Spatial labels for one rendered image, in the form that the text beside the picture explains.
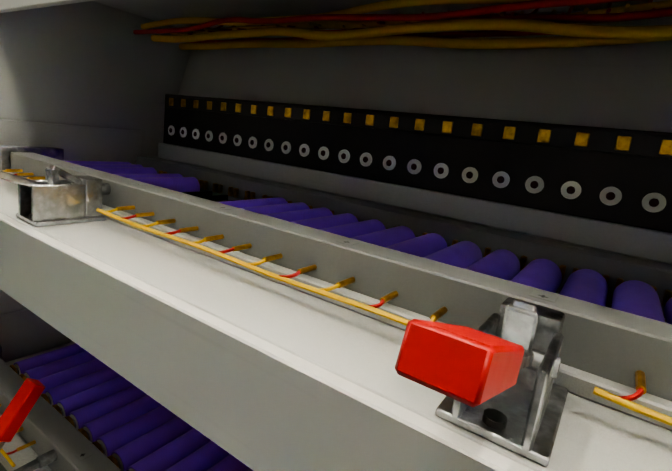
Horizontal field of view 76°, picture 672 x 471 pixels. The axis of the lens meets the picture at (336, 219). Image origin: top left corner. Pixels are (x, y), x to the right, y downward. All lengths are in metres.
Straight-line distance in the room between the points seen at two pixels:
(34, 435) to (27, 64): 0.31
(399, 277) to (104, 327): 0.13
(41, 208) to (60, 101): 0.22
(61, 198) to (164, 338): 0.14
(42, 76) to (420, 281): 0.41
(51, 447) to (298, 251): 0.25
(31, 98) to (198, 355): 0.37
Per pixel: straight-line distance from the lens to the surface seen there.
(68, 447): 0.38
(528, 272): 0.22
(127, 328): 0.21
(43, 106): 0.50
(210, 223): 0.24
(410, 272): 0.17
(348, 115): 0.35
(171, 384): 0.19
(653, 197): 0.29
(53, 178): 0.31
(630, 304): 0.21
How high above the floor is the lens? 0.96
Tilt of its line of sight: 3 degrees up
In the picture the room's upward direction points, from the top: 16 degrees clockwise
